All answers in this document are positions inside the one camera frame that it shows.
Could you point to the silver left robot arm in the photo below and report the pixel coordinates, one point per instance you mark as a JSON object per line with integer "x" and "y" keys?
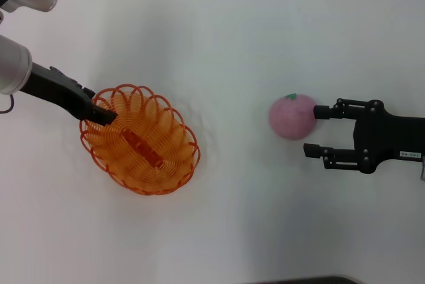
{"x": 13, "y": 65}

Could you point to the orange plastic woven basket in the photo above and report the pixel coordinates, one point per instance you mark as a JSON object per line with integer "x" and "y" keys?
{"x": 156, "y": 138}

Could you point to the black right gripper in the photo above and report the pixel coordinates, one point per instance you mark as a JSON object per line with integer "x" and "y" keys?
{"x": 385, "y": 138}

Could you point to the pink plush peach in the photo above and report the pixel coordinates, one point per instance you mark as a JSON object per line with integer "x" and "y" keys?
{"x": 289, "y": 118}

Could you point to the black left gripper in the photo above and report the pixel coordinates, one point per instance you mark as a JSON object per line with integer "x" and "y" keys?
{"x": 56, "y": 93}

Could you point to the dark curved robot base edge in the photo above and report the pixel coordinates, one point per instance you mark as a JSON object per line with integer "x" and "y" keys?
{"x": 308, "y": 280}

